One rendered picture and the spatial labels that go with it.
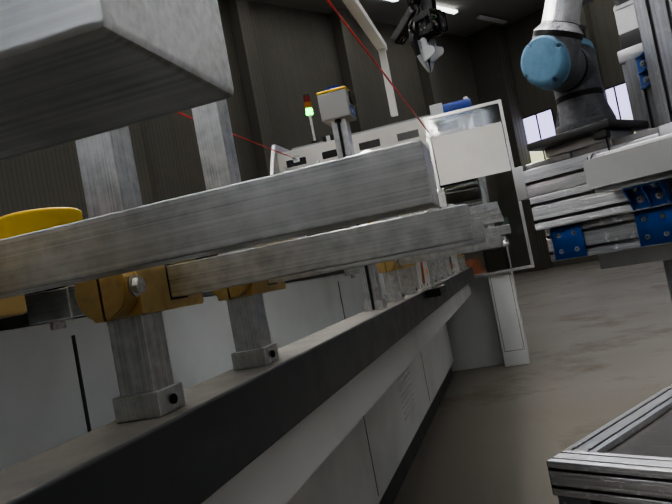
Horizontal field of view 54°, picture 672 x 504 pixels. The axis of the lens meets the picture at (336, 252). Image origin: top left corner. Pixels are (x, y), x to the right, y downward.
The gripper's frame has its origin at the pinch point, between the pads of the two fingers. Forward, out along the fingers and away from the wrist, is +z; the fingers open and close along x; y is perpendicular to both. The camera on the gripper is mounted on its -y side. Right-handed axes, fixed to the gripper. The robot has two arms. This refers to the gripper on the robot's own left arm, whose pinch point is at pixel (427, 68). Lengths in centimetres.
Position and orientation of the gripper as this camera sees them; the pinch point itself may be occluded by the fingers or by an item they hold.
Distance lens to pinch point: 194.2
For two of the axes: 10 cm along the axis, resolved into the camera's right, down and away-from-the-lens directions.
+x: 7.4, -1.1, 6.7
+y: 6.5, -1.6, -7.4
